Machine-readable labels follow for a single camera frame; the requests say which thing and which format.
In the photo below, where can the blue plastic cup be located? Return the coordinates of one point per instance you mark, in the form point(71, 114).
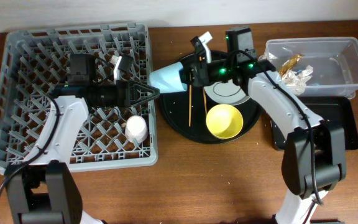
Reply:
point(168, 79)

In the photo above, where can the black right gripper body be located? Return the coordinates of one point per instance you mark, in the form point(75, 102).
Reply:
point(213, 71)

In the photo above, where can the wooden chopstick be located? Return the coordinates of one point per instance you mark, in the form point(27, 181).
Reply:
point(190, 101)
point(204, 101)

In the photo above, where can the pink plastic cup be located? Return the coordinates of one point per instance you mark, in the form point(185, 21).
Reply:
point(136, 129)

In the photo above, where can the white tissue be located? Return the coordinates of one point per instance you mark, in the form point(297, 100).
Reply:
point(296, 81)

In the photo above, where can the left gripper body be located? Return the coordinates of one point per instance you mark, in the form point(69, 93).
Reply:
point(110, 94)

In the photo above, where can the grey dishwasher rack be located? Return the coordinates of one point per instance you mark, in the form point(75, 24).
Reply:
point(34, 61)

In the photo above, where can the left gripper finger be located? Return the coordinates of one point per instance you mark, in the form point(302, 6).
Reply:
point(138, 99)
point(144, 87)

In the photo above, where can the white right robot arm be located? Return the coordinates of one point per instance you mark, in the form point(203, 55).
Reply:
point(314, 160)

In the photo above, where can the black rectangular tray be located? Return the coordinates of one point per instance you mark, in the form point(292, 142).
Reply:
point(337, 109)

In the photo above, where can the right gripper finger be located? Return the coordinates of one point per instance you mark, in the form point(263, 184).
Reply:
point(189, 80)
point(188, 67)

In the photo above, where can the gold snack wrapper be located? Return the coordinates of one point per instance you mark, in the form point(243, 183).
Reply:
point(289, 64)

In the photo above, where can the clear plastic bin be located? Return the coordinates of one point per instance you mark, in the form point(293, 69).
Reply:
point(334, 61)

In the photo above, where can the yellow bowl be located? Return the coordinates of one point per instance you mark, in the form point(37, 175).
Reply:
point(224, 121)

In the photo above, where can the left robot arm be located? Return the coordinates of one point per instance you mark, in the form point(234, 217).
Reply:
point(41, 189)

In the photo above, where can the round black tray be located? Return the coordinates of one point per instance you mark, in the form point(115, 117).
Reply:
point(174, 107)

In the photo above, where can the pale green plate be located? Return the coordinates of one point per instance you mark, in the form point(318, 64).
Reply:
point(226, 93)

